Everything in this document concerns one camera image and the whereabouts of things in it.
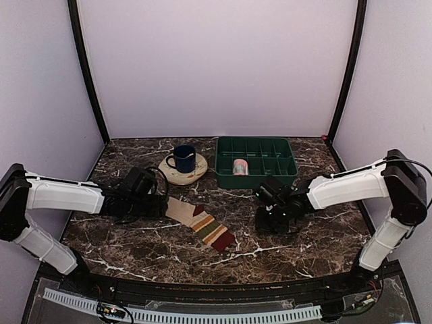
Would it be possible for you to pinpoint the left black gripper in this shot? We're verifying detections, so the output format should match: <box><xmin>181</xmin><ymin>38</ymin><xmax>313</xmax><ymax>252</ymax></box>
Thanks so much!
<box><xmin>126</xmin><ymin>194</ymin><xmax>167</xmax><ymax>218</ymax></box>

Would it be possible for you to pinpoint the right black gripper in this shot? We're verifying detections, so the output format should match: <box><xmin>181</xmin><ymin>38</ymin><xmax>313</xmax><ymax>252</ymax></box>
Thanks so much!
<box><xmin>254</xmin><ymin>203</ymin><xmax>292</xmax><ymax>235</ymax></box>

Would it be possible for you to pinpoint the pink patterned sock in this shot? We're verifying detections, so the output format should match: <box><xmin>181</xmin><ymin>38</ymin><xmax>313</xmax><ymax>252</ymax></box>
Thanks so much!
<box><xmin>232</xmin><ymin>159</ymin><xmax>249</xmax><ymax>176</ymax></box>

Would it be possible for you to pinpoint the beige striped sock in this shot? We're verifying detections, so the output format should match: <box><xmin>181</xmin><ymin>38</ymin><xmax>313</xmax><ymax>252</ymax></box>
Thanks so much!
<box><xmin>166</xmin><ymin>197</ymin><xmax>235</xmax><ymax>252</ymax></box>

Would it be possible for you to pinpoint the green compartment tray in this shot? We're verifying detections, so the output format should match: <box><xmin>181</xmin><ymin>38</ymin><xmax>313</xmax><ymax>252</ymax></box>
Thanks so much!
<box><xmin>215</xmin><ymin>136</ymin><xmax>298</xmax><ymax>189</ymax></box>

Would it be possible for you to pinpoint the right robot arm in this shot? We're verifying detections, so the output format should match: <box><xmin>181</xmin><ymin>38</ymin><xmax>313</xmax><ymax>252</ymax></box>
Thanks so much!
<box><xmin>254</xmin><ymin>149</ymin><xmax>431</xmax><ymax>293</ymax></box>

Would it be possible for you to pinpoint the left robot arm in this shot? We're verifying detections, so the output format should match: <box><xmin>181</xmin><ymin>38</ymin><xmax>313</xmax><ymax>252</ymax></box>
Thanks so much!
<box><xmin>1</xmin><ymin>163</ymin><xmax>169</xmax><ymax>294</ymax></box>

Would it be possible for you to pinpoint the dark blue mug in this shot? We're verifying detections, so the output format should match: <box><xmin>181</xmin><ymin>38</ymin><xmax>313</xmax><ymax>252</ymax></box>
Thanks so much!
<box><xmin>165</xmin><ymin>144</ymin><xmax>196</xmax><ymax>173</ymax></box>

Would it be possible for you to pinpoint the white slotted cable duct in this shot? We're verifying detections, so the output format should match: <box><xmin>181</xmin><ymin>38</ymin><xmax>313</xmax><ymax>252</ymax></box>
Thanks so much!
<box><xmin>42</xmin><ymin>288</ymin><xmax>323</xmax><ymax>323</ymax></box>

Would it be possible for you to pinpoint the black front rail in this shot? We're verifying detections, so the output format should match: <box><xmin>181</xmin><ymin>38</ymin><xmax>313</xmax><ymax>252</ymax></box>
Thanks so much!
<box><xmin>87</xmin><ymin>273</ymin><xmax>374</xmax><ymax>305</ymax></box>

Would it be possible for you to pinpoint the black left frame post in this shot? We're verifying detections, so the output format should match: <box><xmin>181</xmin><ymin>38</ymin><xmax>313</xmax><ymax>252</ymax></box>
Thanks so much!
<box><xmin>67</xmin><ymin>0</ymin><xmax>111</xmax><ymax>145</ymax></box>

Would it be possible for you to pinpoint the black frame post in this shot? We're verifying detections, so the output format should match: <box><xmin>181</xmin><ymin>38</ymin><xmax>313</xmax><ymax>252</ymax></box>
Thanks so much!
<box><xmin>327</xmin><ymin>0</ymin><xmax>368</xmax><ymax>143</ymax></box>
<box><xmin>67</xmin><ymin>0</ymin><xmax>111</xmax><ymax>145</ymax></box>

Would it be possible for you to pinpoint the black right frame post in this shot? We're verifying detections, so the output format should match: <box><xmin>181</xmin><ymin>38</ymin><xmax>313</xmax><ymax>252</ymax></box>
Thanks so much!
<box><xmin>327</xmin><ymin>0</ymin><xmax>368</xmax><ymax>143</ymax></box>

